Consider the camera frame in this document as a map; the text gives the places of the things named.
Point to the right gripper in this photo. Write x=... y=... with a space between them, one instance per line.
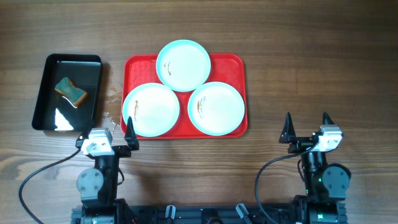
x=288 y=135

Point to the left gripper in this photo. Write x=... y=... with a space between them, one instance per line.
x=124 y=150

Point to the light blue plate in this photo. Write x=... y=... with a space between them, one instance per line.
x=216 y=108
x=153 y=107
x=183 y=65

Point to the green and orange sponge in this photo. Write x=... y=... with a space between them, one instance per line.
x=72 y=93

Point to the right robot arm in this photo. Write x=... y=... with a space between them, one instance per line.
x=326 y=184

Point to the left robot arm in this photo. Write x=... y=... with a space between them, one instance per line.
x=98 y=185

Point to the black water tray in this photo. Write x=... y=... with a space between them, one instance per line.
x=54 y=112

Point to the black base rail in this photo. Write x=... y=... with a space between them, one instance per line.
x=274 y=213

